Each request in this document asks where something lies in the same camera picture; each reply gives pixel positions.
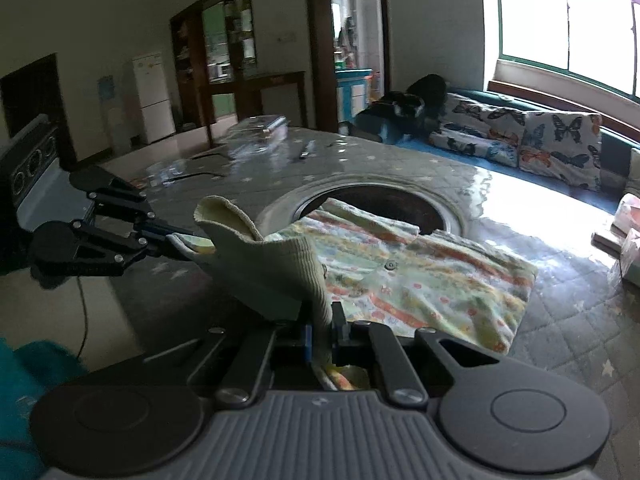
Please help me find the blue cabinet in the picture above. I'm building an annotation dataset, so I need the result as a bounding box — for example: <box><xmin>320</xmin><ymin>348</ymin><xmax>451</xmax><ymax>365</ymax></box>
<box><xmin>335</xmin><ymin>68</ymin><xmax>373</xmax><ymax>122</ymax></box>

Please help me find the butterfly print folded quilt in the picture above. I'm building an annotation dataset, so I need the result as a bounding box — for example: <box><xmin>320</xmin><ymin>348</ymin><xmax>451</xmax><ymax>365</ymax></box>
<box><xmin>428</xmin><ymin>93</ymin><xmax>526</xmax><ymax>168</ymax></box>

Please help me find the black clothes pile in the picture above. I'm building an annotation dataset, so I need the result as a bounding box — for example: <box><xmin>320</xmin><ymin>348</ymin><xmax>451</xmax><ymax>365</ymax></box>
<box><xmin>348</xmin><ymin>74</ymin><xmax>448</xmax><ymax>145</ymax></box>

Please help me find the colourful striped fleece garment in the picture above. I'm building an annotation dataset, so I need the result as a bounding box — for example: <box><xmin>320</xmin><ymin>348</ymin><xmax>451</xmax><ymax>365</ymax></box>
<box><xmin>169</xmin><ymin>195</ymin><xmax>538</xmax><ymax>390</ymax></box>

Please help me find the white refrigerator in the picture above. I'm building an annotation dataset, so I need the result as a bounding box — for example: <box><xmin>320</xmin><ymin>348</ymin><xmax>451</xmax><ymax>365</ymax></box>
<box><xmin>132</xmin><ymin>53</ymin><xmax>176</xmax><ymax>144</ymax></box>

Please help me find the round induction hob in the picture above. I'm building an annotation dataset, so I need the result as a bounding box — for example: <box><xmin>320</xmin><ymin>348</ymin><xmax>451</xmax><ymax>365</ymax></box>
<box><xmin>292</xmin><ymin>183</ymin><xmax>461</xmax><ymax>235</ymax></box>

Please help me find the butterfly print cushion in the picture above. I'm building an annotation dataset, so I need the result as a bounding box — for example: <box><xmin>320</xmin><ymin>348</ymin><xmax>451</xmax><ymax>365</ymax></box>
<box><xmin>518</xmin><ymin>112</ymin><xmax>602</xmax><ymax>192</ymax></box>

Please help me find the clear plastic zipper bag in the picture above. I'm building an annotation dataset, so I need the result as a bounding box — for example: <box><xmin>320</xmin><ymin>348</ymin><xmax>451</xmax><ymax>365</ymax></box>
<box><xmin>221</xmin><ymin>115</ymin><xmax>288</xmax><ymax>159</ymax></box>

